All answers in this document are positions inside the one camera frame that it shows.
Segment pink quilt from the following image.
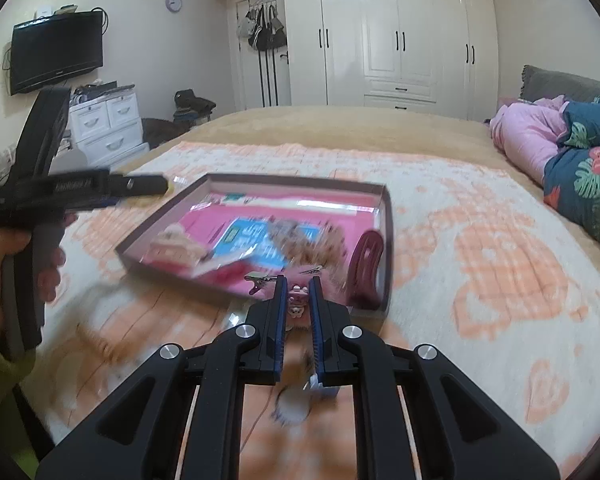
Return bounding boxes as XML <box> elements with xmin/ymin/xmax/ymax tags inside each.
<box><xmin>489</xmin><ymin>95</ymin><xmax>574</xmax><ymax>187</ymax></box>

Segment blue floral quilt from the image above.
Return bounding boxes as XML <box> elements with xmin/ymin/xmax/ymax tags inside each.
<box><xmin>544</xmin><ymin>85</ymin><xmax>600</xmax><ymax>261</ymax></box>

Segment spotted beige scrunchie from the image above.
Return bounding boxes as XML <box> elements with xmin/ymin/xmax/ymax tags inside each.
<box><xmin>265</xmin><ymin>217</ymin><xmax>347</xmax><ymax>267</ymax></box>

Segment white drawer cabinet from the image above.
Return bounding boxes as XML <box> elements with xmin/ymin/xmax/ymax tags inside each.
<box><xmin>70</xmin><ymin>85</ymin><xmax>151</xmax><ymax>167</ymax></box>

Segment maroon hair clip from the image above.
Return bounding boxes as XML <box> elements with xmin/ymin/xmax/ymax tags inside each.
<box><xmin>347</xmin><ymin>229</ymin><xmax>385</xmax><ymax>310</ymax></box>

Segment white door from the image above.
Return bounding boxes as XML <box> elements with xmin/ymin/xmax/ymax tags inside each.
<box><xmin>227</xmin><ymin>0</ymin><xmax>291</xmax><ymax>110</ymax></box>

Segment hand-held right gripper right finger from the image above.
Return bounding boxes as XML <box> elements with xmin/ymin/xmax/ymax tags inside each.
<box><xmin>307</xmin><ymin>277</ymin><xmax>556</xmax><ymax>480</ymax></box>

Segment pile of dark clothes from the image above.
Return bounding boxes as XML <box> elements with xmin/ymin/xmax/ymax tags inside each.
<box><xmin>173</xmin><ymin>89</ymin><xmax>216</xmax><ymax>124</ymax></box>

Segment black television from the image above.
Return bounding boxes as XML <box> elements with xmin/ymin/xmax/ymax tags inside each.
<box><xmin>11</xmin><ymin>10</ymin><xmax>104</xmax><ymax>96</ymax></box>

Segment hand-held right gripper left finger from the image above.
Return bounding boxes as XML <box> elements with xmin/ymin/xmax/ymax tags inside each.
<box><xmin>35</xmin><ymin>276</ymin><xmax>288</xmax><ymax>480</ymax></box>

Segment pink plush hair clip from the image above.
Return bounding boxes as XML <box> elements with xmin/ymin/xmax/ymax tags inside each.
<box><xmin>280</xmin><ymin>262</ymin><xmax>353</xmax><ymax>334</ymax></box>

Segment white wardrobe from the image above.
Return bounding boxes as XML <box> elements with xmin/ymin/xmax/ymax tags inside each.
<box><xmin>204</xmin><ymin>0</ymin><xmax>500</xmax><ymax>122</ymax></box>

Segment bed with yellow sheet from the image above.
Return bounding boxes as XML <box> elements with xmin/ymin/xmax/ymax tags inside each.
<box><xmin>115</xmin><ymin>105</ymin><xmax>600</xmax><ymax>361</ymax></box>

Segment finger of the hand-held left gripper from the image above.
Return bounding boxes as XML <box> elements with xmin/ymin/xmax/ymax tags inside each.
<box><xmin>95</xmin><ymin>174</ymin><xmax>170</xmax><ymax>207</ymax></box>

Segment grey headboard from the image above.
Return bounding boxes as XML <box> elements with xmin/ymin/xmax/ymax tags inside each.
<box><xmin>520</xmin><ymin>65</ymin><xmax>600</xmax><ymax>107</ymax></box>

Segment orange and white blanket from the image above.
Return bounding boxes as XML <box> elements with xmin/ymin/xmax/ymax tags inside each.
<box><xmin>35</xmin><ymin>141</ymin><xmax>600</xmax><ymax>480</ymax></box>

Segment silver hair clip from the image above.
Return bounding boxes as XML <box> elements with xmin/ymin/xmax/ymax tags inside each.
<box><xmin>245</xmin><ymin>271</ymin><xmax>282</xmax><ymax>295</ymax></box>

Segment orange spiral hair clip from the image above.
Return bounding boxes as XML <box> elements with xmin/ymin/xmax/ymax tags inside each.
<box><xmin>75</xmin><ymin>322</ymin><xmax>127</xmax><ymax>367</ymax></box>

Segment cream hair claw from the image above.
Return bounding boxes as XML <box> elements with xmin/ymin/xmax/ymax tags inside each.
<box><xmin>147</xmin><ymin>225</ymin><xmax>207</xmax><ymax>267</ymax></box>

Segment black set-top box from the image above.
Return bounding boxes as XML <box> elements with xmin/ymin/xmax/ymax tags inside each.
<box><xmin>75</xmin><ymin>80</ymin><xmax>119</xmax><ymax>99</ymax></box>

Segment white earring card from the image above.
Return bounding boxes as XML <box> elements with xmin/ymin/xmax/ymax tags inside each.
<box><xmin>192</xmin><ymin>252</ymin><xmax>254</xmax><ymax>279</ymax></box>

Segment shallow cardboard box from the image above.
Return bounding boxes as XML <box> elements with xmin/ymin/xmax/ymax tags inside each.
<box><xmin>116</xmin><ymin>172</ymin><xmax>394</xmax><ymax>314</ymax></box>

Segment hanging bags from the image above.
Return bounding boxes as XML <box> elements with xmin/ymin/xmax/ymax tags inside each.
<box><xmin>237</xmin><ymin>4</ymin><xmax>287</xmax><ymax>52</ymax></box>

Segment white round object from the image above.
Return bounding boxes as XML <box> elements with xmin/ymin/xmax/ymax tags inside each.
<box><xmin>272</xmin><ymin>385</ymin><xmax>314</xmax><ymax>427</ymax></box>

